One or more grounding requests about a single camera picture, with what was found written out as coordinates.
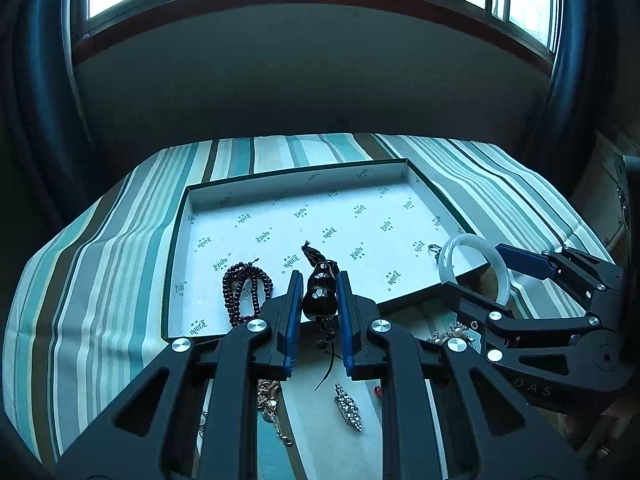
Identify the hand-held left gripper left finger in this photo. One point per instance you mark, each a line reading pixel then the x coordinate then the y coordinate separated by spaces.
pixel 289 330

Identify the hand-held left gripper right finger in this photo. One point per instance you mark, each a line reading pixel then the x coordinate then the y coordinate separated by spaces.
pixel 346 330

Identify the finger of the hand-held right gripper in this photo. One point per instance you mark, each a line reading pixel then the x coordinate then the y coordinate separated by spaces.
pixel 475 306
pixel 525 262

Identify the pearl rhinestone brooch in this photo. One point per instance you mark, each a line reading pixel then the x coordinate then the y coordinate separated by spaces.
pixel 454 331

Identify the black gourd pendant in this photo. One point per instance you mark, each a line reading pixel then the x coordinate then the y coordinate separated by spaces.
pixel 320 296

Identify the white jade bangle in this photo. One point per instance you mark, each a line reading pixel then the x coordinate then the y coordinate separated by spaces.
pixel 452 252

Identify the white printed shallow box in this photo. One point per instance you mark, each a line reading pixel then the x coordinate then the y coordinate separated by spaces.
pixel 325 230

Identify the wooden cabinet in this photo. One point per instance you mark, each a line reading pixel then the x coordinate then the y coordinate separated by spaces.
pixel 600 180

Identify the dark blue curtain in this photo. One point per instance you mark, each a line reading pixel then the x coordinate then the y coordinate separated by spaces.
pixel 40 85
pixel 565 85

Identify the striped tablecloth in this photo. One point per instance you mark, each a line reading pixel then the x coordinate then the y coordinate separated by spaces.
pixel 100 280

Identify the window with dark frame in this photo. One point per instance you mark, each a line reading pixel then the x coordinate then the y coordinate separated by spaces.
pixel 280 0

